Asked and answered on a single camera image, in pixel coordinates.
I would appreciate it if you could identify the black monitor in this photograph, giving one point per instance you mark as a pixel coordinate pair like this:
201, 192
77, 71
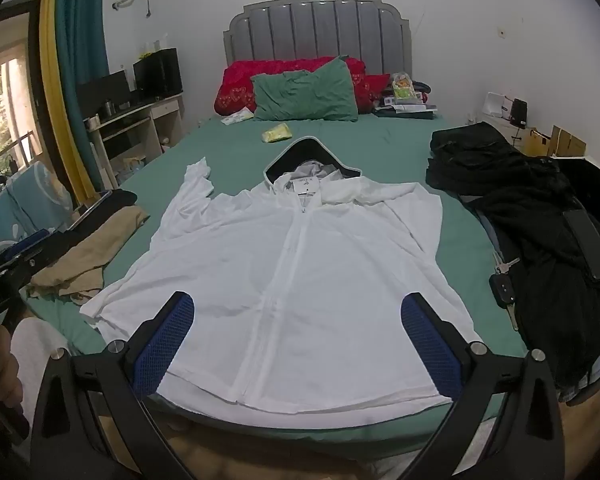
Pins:
102, 89

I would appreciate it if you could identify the beige pants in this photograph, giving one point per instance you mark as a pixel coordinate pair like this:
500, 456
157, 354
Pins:
95, 255

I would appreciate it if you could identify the white packet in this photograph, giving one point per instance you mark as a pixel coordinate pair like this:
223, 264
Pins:
237, 117

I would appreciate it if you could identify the red patterned pillow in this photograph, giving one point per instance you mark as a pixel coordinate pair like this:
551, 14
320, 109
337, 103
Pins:
237, 85

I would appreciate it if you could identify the green bed sheet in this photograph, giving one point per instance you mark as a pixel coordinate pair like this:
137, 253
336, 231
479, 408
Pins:
230, 145

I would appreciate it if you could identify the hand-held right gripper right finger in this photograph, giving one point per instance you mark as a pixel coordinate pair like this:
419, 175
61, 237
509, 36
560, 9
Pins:
430, 345

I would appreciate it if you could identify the green pillow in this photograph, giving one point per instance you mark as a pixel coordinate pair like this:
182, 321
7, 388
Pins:
305, 95

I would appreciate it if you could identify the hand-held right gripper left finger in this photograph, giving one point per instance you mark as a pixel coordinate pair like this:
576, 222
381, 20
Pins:
167, 345

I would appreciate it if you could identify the white box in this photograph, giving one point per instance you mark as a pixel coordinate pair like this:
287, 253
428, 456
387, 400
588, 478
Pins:
496, 106

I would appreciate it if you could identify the wooden shelf unit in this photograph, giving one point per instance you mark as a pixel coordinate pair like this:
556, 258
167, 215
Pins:
135, 120

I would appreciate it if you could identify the cardboard boxes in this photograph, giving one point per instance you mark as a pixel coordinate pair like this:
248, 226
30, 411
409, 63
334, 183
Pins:
560, 142

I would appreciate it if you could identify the person's left hand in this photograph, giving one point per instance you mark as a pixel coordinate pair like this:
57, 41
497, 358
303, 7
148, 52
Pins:
0, 365

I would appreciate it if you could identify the grey padded headboard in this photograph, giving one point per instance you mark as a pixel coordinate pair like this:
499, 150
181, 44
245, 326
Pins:
320, 25

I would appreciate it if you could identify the folded black clothes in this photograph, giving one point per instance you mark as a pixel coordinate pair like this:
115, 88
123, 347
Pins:
470, 155

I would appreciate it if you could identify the yellow curtain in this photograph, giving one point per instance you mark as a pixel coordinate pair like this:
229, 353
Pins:
52, 85

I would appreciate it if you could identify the black jacket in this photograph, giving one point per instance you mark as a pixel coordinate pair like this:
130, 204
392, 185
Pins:
540, 240

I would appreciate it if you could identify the black car key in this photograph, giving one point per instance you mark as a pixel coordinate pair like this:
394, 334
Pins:
503, 295

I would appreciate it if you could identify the silver keys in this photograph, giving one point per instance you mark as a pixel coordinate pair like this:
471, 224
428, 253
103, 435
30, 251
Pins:
504, 264

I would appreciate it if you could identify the colourful snack bag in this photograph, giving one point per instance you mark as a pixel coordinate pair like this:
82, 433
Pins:
402, 85

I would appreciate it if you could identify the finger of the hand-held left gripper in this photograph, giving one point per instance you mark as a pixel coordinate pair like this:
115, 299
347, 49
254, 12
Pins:
82, 217

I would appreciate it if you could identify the white cloth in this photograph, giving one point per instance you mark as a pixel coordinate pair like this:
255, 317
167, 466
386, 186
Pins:
35, 360

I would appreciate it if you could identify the metal cup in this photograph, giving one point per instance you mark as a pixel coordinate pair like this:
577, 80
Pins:
108, 108

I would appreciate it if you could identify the dark cloth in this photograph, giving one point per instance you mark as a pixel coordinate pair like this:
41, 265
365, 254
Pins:
124, 199

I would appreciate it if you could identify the stack of books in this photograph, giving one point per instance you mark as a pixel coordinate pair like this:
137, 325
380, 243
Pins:
405, 108

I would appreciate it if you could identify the black smartphone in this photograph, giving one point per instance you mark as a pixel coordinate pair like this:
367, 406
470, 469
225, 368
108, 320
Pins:
590, 245

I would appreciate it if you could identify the teal curtain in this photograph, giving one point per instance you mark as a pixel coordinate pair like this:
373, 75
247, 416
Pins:
82, 60

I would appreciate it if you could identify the white hooded jacket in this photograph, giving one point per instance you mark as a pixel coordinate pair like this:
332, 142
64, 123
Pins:
280, 260

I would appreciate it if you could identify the yellow packet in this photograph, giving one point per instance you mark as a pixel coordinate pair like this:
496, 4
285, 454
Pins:
276, 133

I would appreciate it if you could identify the black speaker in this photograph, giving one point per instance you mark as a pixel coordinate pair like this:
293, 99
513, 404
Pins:
518, 113

